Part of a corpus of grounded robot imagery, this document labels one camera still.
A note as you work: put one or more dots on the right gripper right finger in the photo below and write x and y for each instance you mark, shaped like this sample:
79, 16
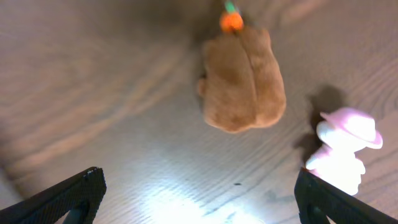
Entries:
319, 202

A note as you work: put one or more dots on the brown plush toy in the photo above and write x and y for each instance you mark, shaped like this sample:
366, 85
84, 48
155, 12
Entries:
242, 87

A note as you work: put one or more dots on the white pink duck toy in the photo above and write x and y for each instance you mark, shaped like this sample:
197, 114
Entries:
343, 132

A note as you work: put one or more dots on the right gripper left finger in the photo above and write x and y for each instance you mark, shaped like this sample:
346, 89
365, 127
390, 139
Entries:
78, 198

